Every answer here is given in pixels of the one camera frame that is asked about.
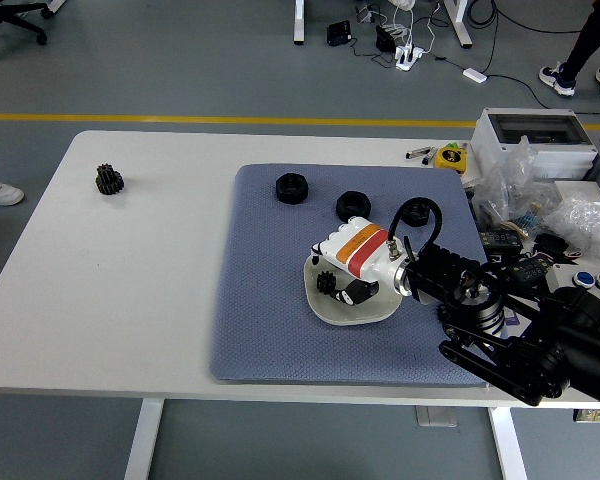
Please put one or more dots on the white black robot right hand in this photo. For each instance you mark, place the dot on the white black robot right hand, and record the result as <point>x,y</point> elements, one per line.
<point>360,247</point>

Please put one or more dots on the small black gear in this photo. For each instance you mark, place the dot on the small black gear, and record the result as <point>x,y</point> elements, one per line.
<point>325,284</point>

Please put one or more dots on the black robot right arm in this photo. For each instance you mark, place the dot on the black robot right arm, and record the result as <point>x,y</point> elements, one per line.
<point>555,345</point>

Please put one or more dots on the black hex nut wide bore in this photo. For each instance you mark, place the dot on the black hex nut wide bore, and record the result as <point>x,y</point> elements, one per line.
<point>352,209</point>

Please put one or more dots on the large black threaded hex nut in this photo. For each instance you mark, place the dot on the large black threaded hex nut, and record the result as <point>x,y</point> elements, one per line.
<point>291,189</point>

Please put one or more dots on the black adapter box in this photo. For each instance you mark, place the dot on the black adapter box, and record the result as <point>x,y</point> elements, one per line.
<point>338,33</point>

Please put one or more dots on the white button control box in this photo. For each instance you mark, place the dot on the white button control box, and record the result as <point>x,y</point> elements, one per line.
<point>585,280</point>

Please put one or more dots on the white cardboard box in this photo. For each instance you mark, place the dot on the white cardboard box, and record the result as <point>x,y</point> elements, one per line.
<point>580,189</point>

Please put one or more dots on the white square plate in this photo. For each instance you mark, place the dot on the white square plate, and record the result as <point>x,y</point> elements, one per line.
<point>330,312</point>

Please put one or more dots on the blue-grey textured mat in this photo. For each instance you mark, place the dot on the blue-grey textured mat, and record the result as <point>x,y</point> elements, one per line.
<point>270,300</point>

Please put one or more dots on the black marker pen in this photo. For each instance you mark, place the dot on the black marker pen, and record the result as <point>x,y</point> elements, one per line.
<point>428,156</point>

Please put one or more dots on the yellow tape measure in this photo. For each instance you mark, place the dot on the yellow tape measure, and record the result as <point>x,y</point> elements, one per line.
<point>450,157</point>

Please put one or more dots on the black digital display module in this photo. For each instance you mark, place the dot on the black digital display module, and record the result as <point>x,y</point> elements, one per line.
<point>530,270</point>
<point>500,239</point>

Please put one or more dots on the clear plastic parts bag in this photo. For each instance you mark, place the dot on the clear plastic parts bag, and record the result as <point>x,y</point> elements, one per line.
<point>510,190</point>

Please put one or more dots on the white sheet with purple edge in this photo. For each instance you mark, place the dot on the white sheet with purple edge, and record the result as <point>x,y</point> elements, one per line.
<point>511,320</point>

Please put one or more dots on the grey under-table socket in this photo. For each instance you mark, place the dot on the grey under-table socket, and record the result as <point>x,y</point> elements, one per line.
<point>435,416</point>

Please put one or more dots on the small black component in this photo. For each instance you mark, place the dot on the small black component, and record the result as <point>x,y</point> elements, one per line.
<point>550,244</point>

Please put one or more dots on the white power strip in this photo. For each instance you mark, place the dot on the white power strip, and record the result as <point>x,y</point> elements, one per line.
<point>409,56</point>

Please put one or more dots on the white power adapter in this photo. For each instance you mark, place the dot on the white power adapter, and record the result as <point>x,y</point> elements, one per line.
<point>474,74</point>

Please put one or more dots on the black charger block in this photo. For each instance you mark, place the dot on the black charger block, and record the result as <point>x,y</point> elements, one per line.
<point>385,39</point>

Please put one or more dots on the bubble wrap bag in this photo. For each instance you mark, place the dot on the bubble wrap bag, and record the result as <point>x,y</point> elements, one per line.
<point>585,225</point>

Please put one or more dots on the white desk leg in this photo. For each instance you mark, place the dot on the white desk leg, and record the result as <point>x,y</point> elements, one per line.
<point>458,22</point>
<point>300,22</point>

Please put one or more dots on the white table leg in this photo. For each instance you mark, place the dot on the white table leg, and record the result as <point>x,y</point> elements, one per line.
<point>145,440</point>
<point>507,445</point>

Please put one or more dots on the black stepped double gear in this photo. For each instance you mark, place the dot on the black stepped double gear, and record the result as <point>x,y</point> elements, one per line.
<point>110,181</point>

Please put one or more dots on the person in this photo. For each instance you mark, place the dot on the person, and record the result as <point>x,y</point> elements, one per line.
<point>587,40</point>

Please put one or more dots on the person's white shoe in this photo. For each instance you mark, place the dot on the person's white shoe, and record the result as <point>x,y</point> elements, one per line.
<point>0,191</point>

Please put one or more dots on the black office chair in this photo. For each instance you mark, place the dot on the black office chair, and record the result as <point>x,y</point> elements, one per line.
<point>10,20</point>

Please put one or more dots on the grey electrical enclosure box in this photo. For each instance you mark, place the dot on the grey electrical enclosure box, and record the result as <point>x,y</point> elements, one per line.
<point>485,145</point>

